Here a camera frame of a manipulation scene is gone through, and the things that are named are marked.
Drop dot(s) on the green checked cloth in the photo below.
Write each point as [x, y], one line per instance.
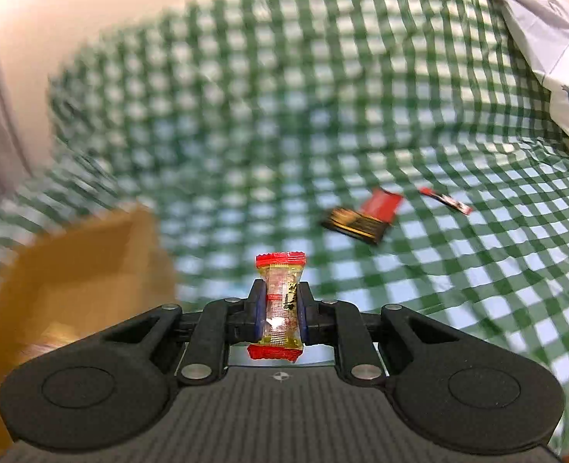
[265, 106]

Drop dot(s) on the white cloth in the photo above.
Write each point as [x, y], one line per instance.
[554, 48]

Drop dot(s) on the small red packet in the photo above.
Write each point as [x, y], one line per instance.
[383, 202]

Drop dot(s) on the candy with red ends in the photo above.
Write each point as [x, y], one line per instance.
[279, 294]

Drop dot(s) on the cardboard box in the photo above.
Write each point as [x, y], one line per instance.
[82, 275]

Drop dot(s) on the thin red and black stick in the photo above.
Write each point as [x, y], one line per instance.
[446, 200]

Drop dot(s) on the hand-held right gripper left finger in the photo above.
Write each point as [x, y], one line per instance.
[257, 309]

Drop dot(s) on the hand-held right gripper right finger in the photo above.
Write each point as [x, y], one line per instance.
[303, 309]

